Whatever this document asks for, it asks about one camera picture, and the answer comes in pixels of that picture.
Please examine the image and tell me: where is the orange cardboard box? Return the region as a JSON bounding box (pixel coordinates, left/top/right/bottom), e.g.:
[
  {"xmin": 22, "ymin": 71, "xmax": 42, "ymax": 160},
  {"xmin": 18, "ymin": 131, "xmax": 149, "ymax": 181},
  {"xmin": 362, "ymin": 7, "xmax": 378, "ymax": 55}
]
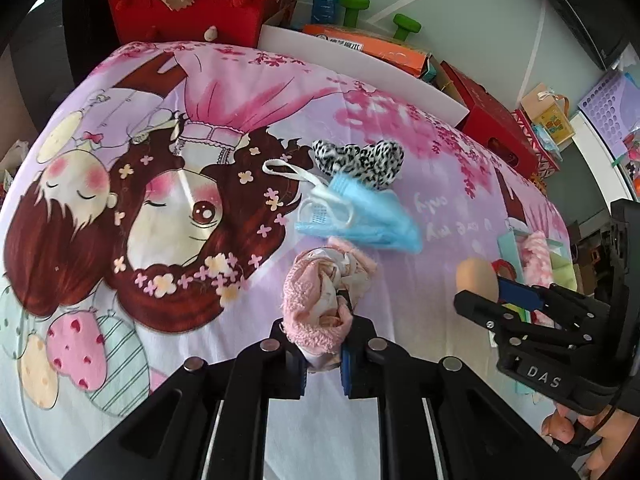
[{"xmin": 303, "ymin": 24, "xmax": 436, "ymax": 81}]

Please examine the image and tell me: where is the beige makeup sponge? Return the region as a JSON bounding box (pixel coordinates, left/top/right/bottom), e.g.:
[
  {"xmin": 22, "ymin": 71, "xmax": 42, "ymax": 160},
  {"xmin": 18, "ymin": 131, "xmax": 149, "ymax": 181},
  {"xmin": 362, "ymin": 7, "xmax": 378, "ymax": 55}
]
[{"xmin": 456, "ymin": 258, "xmax": 499, "ymax": 302}]

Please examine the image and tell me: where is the red patterned tin box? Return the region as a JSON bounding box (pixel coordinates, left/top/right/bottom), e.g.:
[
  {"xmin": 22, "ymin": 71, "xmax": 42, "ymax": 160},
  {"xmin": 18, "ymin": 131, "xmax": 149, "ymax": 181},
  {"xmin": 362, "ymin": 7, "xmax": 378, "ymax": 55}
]
[{"xmin": 512, "ymin": 108, "xmax": 560, "ymax": 180}]

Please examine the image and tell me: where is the blue wipes pack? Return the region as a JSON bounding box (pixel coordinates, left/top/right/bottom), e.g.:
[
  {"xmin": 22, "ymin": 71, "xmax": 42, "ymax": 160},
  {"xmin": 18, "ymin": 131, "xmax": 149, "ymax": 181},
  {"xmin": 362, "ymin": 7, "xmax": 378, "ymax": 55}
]
[{"xmin": 533, "ymin": 124, "xmax": 562, "ymax": 162}]

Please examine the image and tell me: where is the pink floral cloth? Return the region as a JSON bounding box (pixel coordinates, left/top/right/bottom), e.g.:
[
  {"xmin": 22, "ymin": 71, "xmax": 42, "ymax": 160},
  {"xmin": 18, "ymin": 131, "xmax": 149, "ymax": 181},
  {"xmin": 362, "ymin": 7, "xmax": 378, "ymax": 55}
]
[{"xmin": 281, "ymin": 237, "xmax": 378, "ymax": 373}]

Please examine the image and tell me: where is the red gift box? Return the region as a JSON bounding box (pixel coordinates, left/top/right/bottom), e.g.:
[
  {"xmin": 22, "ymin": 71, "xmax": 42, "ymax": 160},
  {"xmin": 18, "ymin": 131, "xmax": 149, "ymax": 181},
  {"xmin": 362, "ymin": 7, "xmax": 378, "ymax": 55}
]
[{"xmin": 438, "ymin": 61, "xmax": 538, "ymax": 179}]

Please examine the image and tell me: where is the green dumbbell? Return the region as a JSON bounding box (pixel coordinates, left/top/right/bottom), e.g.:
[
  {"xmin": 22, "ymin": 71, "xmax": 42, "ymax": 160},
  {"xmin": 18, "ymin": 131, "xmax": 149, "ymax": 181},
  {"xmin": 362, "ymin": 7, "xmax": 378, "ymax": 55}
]
[
  {"xmin": 393, "ymin": 13, "xmax": 422, "ymax": 41},
  {"xmin": 338, "ymin": 0, "xmax": 370, "ymax": 28}
]

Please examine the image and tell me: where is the yellow children toy case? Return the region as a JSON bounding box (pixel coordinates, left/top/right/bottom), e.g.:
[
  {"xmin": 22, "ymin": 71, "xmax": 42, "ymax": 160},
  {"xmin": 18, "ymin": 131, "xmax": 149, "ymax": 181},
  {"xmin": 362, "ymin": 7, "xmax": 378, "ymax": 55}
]
[{"xmin": 520, "ymin": 84, "xmax": 575, "ymax": 145}]

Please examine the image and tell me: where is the cartoon print bed sheet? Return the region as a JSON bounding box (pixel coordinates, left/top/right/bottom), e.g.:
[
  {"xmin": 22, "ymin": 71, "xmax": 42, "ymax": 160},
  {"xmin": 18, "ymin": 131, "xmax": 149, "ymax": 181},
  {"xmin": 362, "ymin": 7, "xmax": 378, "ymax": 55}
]
[{"xmin": 1, "ymin": 42, "xmax": 567, "ymax": 479}]

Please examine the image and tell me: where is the leopard print scrunchie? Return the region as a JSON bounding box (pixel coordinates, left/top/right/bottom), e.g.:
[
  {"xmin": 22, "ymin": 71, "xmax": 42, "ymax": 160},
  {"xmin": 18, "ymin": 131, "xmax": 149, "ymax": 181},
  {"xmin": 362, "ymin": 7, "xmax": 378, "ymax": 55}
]
[{"xmin": 312, "ymin": 140, "xmax": 405, "ymax": 191}]

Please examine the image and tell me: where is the pink white zigzag cloth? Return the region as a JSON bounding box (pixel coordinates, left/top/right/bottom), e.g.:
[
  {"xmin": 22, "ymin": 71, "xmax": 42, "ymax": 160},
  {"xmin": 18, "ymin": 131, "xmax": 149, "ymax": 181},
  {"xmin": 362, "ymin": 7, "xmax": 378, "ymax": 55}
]
[{"xmin": 521, "ymin": 231, "xmax": 553, "ymax": 287}]

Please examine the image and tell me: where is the green microfiber cloth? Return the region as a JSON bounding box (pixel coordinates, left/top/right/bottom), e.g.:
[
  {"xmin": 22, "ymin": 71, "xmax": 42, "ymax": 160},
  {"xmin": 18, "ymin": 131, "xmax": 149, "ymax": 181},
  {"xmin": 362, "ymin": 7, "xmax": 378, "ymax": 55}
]
[{"xmin": 550, "ymin": 252, "xmax": 577, "ymax": 292}]

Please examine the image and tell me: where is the right hand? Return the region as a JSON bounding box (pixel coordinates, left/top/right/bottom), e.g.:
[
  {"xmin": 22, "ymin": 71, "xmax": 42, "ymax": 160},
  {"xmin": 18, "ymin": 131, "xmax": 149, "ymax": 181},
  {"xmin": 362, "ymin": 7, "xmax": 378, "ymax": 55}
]
[{"xmin": 540, "ymin": 403, "xmax": 639, "ymax": 479}]

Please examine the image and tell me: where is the blue liquid bottle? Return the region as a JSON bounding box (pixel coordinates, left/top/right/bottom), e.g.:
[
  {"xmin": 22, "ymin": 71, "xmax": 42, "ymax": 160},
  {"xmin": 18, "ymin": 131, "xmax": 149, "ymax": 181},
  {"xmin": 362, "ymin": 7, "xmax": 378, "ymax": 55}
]
[{"xmin": 311, "ymin": 0, "xmax": 338, "ymax": 24}]

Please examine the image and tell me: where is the red tape roll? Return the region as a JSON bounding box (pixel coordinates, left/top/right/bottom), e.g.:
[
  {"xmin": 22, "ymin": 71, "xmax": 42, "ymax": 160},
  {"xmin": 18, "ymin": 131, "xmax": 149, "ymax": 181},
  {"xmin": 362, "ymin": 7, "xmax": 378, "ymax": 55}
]
[{"xmin": 491, "ymin": 259, "xmax": 518, "ymax": 281}]

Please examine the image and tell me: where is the white headboard panel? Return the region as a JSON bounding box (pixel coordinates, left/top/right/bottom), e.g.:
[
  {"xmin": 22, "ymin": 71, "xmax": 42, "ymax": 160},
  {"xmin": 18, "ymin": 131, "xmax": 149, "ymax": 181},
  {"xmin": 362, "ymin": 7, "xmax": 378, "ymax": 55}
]
[{"xmin": 258, "ymin": 25, "xmax": 469, "ymax": 127}]

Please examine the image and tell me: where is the teal shallow tray box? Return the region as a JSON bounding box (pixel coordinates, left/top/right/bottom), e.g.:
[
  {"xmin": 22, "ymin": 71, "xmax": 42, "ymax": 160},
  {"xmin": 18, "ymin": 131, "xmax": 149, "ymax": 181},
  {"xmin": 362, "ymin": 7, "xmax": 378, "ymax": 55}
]
[{"xmin": 498, "ymin": 230, "xmax": 572, "ymax": 285}]

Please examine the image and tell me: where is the red felt handbag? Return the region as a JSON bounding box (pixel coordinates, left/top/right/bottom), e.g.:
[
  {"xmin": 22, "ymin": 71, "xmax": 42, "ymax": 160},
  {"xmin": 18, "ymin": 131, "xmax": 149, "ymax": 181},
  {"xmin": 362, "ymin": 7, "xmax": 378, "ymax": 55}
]
[{"xmin": 105, "ymin": 0, "xmax": 302, "ymax": 47}]

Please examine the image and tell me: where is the purple perforated basket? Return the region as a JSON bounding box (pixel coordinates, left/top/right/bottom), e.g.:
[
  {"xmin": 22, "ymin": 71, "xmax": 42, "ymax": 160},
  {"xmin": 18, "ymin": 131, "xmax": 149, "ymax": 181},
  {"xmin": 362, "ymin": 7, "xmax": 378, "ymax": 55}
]
[{"xmin": 578, "ymin": 70, "xmax": 639, "ymax": 159}]

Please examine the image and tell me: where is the blue face mask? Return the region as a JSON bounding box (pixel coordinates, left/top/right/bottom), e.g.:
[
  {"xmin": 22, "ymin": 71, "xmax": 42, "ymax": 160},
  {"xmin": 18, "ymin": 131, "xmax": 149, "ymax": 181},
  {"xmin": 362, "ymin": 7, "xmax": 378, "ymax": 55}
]
[{"xmin": 262, "ymin": 158, "xmax": 423, "ymax": 255}]

